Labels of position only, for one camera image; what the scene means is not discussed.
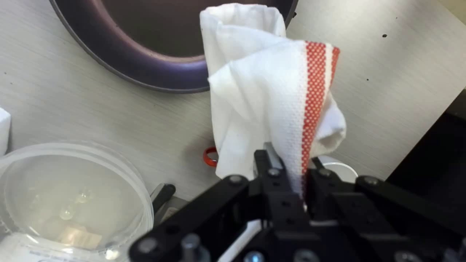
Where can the white red-striped tea towel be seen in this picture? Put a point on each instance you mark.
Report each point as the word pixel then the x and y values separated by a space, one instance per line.
pixel 262 97

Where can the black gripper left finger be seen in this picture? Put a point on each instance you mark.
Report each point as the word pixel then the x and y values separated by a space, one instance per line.
pixel 276 204

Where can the grey frying pan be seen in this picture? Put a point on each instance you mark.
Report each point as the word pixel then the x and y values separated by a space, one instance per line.
pixel 145 49

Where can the red plastic cup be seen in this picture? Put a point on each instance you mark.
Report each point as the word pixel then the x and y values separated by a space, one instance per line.
pixel 209 158

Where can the white ceramic bowl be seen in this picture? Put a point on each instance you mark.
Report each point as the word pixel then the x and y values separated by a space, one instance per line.
pixel 342 169

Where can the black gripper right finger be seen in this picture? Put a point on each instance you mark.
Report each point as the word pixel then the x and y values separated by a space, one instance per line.
pixel 368 213

